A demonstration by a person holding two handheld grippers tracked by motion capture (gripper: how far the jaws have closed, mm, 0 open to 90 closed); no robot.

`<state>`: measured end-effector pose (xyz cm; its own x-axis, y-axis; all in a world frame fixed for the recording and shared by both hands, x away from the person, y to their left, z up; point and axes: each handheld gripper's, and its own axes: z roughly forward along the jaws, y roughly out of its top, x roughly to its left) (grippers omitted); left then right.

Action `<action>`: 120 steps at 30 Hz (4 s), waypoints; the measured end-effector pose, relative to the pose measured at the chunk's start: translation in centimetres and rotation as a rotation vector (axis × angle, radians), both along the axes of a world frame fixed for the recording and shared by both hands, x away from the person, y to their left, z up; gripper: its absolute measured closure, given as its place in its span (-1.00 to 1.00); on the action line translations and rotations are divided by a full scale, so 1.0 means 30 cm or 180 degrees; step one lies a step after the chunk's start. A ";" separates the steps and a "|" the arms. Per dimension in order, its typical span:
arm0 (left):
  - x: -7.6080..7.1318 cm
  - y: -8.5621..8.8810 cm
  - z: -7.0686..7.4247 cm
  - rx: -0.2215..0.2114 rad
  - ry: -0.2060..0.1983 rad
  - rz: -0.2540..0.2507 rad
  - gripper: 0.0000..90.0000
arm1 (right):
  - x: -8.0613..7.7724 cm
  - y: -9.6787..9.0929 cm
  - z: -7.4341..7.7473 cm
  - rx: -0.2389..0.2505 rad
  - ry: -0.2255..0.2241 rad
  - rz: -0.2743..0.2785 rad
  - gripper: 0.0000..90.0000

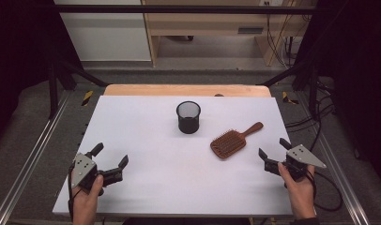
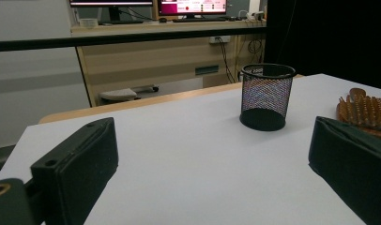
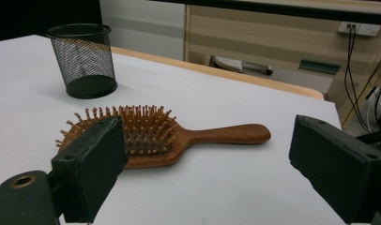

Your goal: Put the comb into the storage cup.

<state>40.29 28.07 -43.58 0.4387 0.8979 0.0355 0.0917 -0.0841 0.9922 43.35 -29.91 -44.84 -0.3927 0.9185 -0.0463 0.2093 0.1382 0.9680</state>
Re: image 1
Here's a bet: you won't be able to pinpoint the yellow black floor tape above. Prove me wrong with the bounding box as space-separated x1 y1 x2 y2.
81 90 95 107
282 91 299 106

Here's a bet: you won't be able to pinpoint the wooden table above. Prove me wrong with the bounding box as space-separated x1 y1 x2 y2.
103 83 272 98

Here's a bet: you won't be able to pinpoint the white cabinet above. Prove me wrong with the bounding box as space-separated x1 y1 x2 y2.
53 0 153 63

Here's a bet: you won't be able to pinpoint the left hand-held gripper cable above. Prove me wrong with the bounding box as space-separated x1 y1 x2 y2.
67 165 82 221

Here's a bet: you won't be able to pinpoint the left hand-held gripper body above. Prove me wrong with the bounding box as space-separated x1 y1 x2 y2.
71 152 109 192

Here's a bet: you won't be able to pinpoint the person's right hand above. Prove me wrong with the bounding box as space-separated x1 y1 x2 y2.
278 162 316 220

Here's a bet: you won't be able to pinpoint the person's left hand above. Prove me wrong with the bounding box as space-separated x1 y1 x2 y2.
70 174 104 225

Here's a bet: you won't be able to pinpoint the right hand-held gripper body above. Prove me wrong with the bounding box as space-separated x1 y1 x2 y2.
280 143 327 183

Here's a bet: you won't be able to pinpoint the black horizontal frame bar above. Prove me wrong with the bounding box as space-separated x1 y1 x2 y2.
53 4 319 15

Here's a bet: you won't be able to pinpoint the aluminium floor rail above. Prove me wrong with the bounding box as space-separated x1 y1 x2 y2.
0 90 71 225
295 93 372 225

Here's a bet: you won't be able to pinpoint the hand-held gripper cable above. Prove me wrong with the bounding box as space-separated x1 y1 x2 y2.
67 165 82 221
305 170 343 213

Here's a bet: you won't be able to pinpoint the light wooden desk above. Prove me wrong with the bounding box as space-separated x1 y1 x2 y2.
141 0 318 68

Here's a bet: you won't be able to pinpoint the hanging desk cables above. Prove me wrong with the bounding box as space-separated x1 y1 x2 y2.
265 1 305 70

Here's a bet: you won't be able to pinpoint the black mesh pen cup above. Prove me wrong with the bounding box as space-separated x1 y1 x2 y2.
175 100 202 135

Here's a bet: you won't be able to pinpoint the black floor cables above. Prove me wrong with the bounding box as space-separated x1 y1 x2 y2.
283 78 338 154

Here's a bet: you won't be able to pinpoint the black frame strut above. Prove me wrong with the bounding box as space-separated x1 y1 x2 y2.
256 59 322 118
47 57 110 120

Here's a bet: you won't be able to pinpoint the brown wooden paddle hairbrush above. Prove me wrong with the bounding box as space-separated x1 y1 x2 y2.
209 121 265 160

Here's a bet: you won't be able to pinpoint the right hand-held gripper cable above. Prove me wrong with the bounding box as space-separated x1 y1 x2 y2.
305 170 343 213

